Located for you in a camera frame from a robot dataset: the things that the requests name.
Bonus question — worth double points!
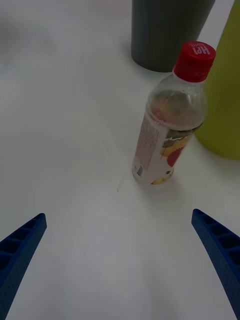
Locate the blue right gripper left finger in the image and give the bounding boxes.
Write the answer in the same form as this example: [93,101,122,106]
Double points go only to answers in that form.
[0,212,48,320]

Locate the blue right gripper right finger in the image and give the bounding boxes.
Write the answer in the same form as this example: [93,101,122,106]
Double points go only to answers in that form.
[191,208,240,319]

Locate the clear bottle with red cap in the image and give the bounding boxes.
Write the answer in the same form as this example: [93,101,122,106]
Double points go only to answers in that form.
[131,41,217,186]

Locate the yellow-green plastic bin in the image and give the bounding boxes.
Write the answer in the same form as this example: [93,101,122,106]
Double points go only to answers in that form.
[194,0,240,161]

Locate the grey plastic bin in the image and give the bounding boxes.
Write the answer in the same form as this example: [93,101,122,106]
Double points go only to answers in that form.
[131,0,216,73]

